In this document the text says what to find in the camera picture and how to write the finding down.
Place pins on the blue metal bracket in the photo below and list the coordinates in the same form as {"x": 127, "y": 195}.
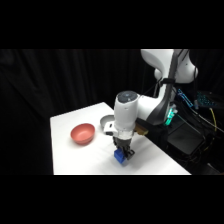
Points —
{"x": 184, "y": 97}

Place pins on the black equipment box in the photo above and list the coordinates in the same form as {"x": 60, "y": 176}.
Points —
{"x": 180, "y": 140}

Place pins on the blue cube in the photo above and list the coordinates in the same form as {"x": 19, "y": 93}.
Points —
{"x": 119, "y": 157}

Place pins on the grey bowl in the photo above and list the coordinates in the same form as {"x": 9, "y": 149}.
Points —
{"x": 106, "y": 120}

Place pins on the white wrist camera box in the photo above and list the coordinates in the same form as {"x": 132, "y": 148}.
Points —
{"x": 108, "y": 128}

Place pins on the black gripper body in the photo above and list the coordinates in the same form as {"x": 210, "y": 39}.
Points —
{"x": 122, "y": 142}

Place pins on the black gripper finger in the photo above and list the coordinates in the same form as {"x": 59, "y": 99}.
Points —
{"x": 129, "y": 154}
{"x": 117, "y": 147}

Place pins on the blue lit electronics board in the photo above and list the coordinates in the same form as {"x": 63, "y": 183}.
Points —
{"x": 205, "y": 99}

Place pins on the pink bowl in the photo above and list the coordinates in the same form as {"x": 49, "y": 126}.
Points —
{"x": 82, "y": 133}

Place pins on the black curtain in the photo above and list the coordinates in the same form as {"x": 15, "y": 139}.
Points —
{"x": 36, "y": 86}

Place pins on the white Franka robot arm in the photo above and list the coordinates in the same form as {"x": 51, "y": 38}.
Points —
{"x": 126, "y": 113}

